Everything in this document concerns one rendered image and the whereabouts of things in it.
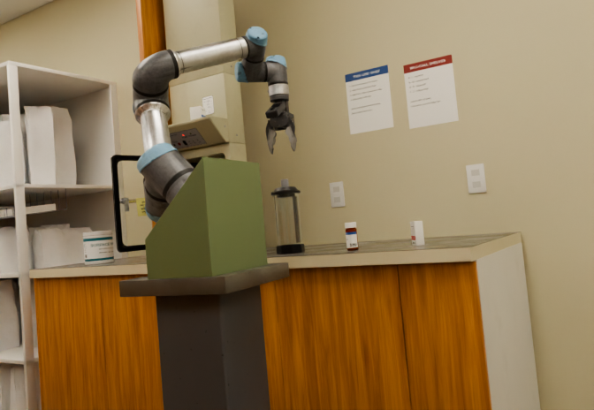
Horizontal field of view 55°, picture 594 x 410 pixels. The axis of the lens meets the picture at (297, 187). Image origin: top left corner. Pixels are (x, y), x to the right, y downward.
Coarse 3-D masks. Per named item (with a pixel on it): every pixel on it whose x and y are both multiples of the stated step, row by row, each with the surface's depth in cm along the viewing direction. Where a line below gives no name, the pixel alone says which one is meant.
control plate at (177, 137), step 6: (180, 132) 241; (186, 132) 240; (192, 132) 238; (198, 132) 237; (174, 138) 245; (180, 138) 244; (186, 138) 242; (192, 138) 241; (198, 138) 240; (192, 144) 244; (198, 144) 243
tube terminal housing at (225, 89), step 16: (208, 80) 245; (224, 80) 240; (176, 96) 255; (192, 96) 250; (224, 96) 240; (240, 96) 249; (176, 112) 255; (224, 112) 240; (240, 112) 247; (240, 128) 246; (224, 144) 240; (240, 144) 245; (192, 160) 256; (240, 160) 244
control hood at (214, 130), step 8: (192, 120) 234; (200, 120) 232; (208, 120) 230; (216, 120) 232; (224, 120) 237; (176, 128) 240; (184, 128) 239; (192, 128) 237; (200, 128) 235; (208, 128) 234; (216, 128) 232; (224, 128) 236; (208, 136) 237; (216, 136) 236; (224, 136) 236; (208, 144) 241; (216, 144) 242
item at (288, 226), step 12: (276, 192) 203; (276, 204) 204; (288, 204) 203; (276, 216) 205; (288, 216) 202; (300, 216) 206; (276, 228) 206; (288, 228) 202; (300, 228) 205; (288, 240) 202; (300, 240) 204
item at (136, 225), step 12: (120, 168) 233; (132, 168) 237; (120, 180) 232; (132, 180) 236; (120, 192) 232; (132, 192) 235; (120, 204) 231; (132, 204) 235; (144, 204) 239; (132, 216) 234; (144, 216) 239; (132, 228) 234; (144, 228) 238; (132, 240) 233; (144, 240) 237; (120, 252) 229
